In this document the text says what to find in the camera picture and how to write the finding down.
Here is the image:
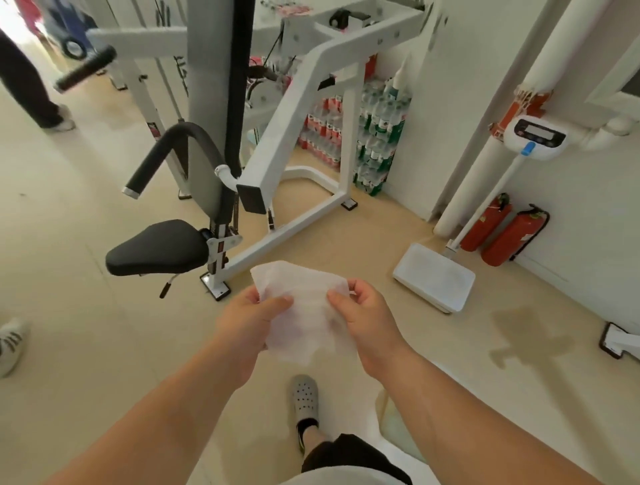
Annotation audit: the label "person's right hand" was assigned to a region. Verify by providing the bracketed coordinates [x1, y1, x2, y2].
[326, 278, 407, 376]

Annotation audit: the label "person's left hand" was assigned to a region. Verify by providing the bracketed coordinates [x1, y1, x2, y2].
[214, 287, 295, 388]

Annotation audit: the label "white wet wipe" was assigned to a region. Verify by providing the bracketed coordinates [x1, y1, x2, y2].
[250, 259, 359, 366]

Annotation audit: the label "white pipe elbow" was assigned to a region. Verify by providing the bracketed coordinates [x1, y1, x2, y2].
[579, 114, 640, 154]

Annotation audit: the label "person's left forearm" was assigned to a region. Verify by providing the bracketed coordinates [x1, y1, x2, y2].
[42, 345, 253, 485]

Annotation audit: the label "person's right forearm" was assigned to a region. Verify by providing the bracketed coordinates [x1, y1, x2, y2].
[361, 340, 603, 485]

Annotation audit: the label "grey perforated clog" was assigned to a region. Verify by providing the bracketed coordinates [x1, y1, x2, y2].
[290, 374, 321, 426]

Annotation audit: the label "white column weighing scale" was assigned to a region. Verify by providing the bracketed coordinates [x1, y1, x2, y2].
[392, 115, 571, 315]

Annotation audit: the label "person's leg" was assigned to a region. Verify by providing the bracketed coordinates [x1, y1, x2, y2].
[0, 29, 66, 130]
[296, 419, 333, 456]

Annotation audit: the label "black gym machine seat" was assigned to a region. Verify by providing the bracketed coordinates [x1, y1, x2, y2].
[105, 219, 209, 277]

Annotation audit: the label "black shorts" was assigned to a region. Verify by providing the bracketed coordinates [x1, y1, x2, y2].
[299, 433, 414, 485]

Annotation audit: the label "red fire extinguisher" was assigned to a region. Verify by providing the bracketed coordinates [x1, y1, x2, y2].
[480, 204, 550, 267]
[459, 193, 514, 252]

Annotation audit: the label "white shirt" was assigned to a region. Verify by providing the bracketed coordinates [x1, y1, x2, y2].
[278, 467, 402, 485]

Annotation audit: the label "stack of red-label water bottles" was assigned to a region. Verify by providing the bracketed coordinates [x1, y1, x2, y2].
[297, 94, 352, 172]

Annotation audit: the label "stack of green-label water bottles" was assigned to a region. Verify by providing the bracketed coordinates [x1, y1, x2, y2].
[353, 75, 413, 197]

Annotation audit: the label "grey gym machine back pad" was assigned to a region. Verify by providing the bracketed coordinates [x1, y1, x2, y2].
[185, 0, 237, 224]

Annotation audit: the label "thick white vertical pipe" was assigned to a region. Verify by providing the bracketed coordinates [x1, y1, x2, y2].
[433, 0, 603, 239]

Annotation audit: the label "white machine foot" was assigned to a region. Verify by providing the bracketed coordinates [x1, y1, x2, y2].
[599, 322, 640, 361]

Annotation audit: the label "blue wheeled cart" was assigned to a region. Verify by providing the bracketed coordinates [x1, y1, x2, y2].
[42, 0, 99, 61]

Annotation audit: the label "curved black foam handle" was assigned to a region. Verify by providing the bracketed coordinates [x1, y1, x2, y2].
[122, 122, 227, 201]

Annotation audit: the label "white gym machine frame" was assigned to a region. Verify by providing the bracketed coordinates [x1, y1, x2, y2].
[86, 0, 437, 301]

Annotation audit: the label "straight black foam handle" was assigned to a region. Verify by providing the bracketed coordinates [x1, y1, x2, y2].
[53, 45, 117, 94]

